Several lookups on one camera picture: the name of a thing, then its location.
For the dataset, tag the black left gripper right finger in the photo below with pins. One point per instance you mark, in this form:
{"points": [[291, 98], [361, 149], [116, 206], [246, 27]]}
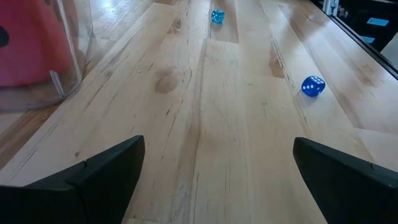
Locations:
{"points": [[351, 193]]}

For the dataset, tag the black aluminium table frame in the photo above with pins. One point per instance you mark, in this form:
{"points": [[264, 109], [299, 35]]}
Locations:
{"points": [[360, 43]]}

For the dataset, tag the large red foam die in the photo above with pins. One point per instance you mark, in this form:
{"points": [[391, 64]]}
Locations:
{"points": [[31, 46]]}

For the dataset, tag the small teal translucent die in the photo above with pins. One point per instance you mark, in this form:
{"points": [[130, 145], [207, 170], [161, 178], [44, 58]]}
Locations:
{"points": [[217, 16]]}

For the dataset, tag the silver aluminium frame post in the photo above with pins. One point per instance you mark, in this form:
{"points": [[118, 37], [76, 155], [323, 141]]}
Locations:
{"points": [[330, 6]]}

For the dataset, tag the black cabinet with blue labels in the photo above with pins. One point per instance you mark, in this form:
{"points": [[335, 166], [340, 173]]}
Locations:
{"points": [[357, 18]]}

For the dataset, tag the clear plastic bin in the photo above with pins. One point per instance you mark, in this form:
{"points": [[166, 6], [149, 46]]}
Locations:
{"points": [[81, 56]]}

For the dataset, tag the small blue translucent die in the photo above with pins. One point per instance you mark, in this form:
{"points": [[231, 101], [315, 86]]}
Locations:
{"points": [[313, 86]]}

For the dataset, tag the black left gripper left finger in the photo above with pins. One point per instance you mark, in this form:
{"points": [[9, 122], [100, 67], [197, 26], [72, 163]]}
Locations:
{"points": [[77, 199]]}

